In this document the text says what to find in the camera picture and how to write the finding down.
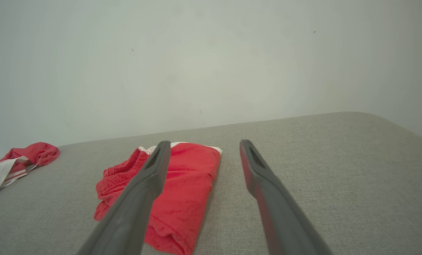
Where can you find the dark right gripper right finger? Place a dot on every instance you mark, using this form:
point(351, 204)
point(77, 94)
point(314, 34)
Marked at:
point(285, 219)

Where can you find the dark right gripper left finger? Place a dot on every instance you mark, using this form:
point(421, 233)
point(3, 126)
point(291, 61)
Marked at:
point(133, 212)

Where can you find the red shorts with white trim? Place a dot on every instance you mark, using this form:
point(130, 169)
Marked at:
point(189, 184)

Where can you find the red and white shirt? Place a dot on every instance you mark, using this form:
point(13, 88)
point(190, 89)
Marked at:
point(37, 154)

